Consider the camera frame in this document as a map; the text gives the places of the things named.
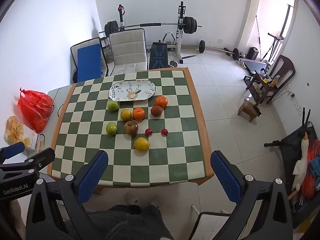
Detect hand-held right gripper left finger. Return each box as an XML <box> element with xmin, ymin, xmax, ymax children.
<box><xmin>26</xmin><ymin>150</ymin><xmax>109</xmax><ymax>240</ymax></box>

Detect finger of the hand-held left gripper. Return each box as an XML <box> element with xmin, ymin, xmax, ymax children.
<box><xmin>0</xmin><ymin>142</ymin><xmax>26</xmax><ymax>166</ymax></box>
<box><xmin>0</xmin><ymin>147</ymin><xmax>56</xmax><ymax>178</ymax></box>

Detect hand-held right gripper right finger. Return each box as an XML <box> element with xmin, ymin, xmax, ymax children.
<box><xmin>210</xmin><ymin>150</ymin><xmax>293</xmax><ymax>240</ymax></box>

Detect yellow lemon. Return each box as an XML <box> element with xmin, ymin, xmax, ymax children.
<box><xmin>120</xmin><ymin>109</ymin><xmax>133</xmax><ymax>121</ymax></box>
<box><xmin>134</xmin><ymin>137</ymin><xmax>150</xmax><ymax>152</ymax></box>

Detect dark red apple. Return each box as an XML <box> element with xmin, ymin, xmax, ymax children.
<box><xmin>124</xmin><ymin>120</ymin><xmax>139</xmax><ymax>136</ymax></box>

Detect orange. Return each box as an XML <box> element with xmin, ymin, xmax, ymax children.
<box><xmin>132</xmin><ymin>107</ymin><xmax>146</xmax><ymax>120</ymax></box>
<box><xmin>155</xmin><ymin>96</ymin><xmax>168</xmax><ymax>109</ymax></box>

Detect reddish brown apple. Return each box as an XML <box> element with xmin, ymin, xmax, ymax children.
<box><xmin>150</xmin><ymin>105</ymin><xmax>163</xmax><ymax>117</ymax></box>

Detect floral white oval plate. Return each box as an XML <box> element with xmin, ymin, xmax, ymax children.
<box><xmin>108</xmin><ymin>80</ymin><xmax>156</xmax><ymax>102</ymax></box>

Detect person's left forearm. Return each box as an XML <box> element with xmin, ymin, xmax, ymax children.
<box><xmin>7</xmin><ymin>199</ymin><xmax>27</xmax><ymax>233</ymax></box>

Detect yellow snack packet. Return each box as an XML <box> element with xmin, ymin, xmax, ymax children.
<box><xmin>4</xmin><ymin>116</ymin><xmax>44</xmax><ymax>152</ymax></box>

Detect grey fluffy slipper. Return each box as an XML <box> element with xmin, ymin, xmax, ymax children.
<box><xmin>124</xmin><ymin>191</ymin><xmax>139</xmax><ymax>205</ymax></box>
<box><xmin>149</xmin><ymin>195</ymin><xmax>162</xmax><ymax>208</ymax></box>

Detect red plastic bag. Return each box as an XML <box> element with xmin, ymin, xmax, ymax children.
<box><xmin>17</xmin><ymin>87</ymin><xmax>54</xmax><ymax>133</ymax></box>

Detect person's grey fleece legs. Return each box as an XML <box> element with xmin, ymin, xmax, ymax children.
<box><xmin>86</xmin><ymin>204</ymin><xmax>175</xmax><ymax>240</ymax></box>

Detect green white checkered tablecloth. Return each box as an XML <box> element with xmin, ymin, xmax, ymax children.
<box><xmin>51</xmin><ymin>67</ymin><xmax>215</xmax><ymax>187</ymax></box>

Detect small wooden stool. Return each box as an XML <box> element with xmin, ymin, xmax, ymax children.
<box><xmin>237</xmin><ymin>99</ymin><xmax>262</xmax><ymax>123</ymax></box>

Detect white goose plush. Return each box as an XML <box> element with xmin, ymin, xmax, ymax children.
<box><xmin>292</xmin><ymin>132</ymin><xmax>309</xmax><ymax>193</ymax></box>

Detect orange red cloth bundle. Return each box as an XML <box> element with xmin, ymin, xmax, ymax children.
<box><xmin>299</xmin><ymin>139</ymin><xmax>320</xmax><ymax>202</ymax></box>

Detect black floor rack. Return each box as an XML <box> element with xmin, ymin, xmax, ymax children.
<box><xmin>244</xmin><ymin>76</ymin><xmax>267</xmax><ymax>102</ymax></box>

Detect black router antennas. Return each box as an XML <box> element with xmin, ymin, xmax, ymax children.
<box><xmin>302</xmin><ymin>107</ymin><xmax>312</xmax><ymax>128</ymax></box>

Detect blue foam pad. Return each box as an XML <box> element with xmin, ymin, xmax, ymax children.
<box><xmin>77</xmin><ymin>43</ymin><xmax>103</xmax><ymax>83</ymax></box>

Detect black treadmill deck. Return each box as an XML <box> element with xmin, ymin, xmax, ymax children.
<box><xmin>240</xmin><ymin>59</ymin><xmax>270</xmax><ymax>75</ymax></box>

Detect clear water jug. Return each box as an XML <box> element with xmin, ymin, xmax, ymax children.
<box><xmin>105</xmin><ymin>44</ymin><xmax>113</xmax><ymax>64</ymax></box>

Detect dark wooden chair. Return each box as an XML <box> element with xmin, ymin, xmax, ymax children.
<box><xmin>246</xmin><ymin>54</ymin><xmax>296</xmax><ymax>105</ymax></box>

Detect black speaker box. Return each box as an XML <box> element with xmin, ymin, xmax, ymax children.
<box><xmin>248</xmin><ymin>47</ymin><xmax>260</xmax><ymax>61</ymax></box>

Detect white padded chair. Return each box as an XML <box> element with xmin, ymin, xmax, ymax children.
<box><xmin>109</xmin><ymin>29</ymin><xmax>148</xmax><ymax>77</ymax></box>

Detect floor barbell with black plates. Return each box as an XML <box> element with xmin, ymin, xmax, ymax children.
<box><xmin>198</xmin><ymin>40</ymin><xmax>241</xmax><ymax>61</ymax></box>

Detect black blue weight bench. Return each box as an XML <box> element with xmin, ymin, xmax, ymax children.
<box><xmin>148</xmin><ymin>41</ymin><xmax>168</xmax><ymax>70</ymax></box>

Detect black metal stand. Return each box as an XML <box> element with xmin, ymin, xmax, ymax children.
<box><xmin>267</xmin><ymin>32</ymin><xmax>285</xmax><ymax>63</ymax></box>

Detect white barbell rack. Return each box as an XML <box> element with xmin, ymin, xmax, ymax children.
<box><xmin>117</xmin><ymin>1</ymin><xmax>187</xmax><ymax>67</ymax></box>

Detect racked barbell with black plates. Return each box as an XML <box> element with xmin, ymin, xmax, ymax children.
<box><xmin>99</xmin><ymin>16</ymin><xmax>202</xmax><ymax>37</ymax></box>

